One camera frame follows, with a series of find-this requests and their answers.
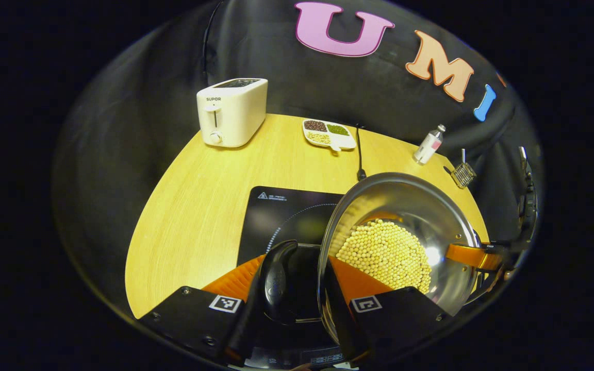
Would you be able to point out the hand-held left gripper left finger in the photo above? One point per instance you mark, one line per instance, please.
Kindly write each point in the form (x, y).
(243, 330)

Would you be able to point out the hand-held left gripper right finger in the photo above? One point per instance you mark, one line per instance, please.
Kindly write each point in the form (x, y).
(346, 324)

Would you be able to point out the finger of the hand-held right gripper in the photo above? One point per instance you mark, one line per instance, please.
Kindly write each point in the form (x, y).
(469, 255)

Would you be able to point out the pile of yellow soybeans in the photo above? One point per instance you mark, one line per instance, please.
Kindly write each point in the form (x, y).
(384, 252)

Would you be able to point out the black induction cooktop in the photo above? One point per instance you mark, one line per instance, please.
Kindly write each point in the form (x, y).
(281, 211)

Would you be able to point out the small clear bottle pink label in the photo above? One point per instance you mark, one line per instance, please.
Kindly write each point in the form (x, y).
(428, 146)

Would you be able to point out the white divided dish of beans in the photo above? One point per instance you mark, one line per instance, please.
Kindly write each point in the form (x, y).
(328, 135)

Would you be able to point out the white toaster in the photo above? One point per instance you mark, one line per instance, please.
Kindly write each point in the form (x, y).
(232, 113)

